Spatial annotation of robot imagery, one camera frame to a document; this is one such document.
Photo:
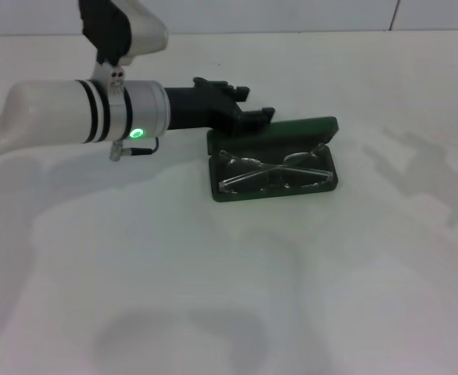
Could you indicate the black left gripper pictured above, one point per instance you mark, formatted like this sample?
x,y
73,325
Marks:
x,y
197,105

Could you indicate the green glasses case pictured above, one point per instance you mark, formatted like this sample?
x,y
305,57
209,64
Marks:
x,y
311,129

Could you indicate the clear white glasses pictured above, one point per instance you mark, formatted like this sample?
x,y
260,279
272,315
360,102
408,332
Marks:
x,y
252,173

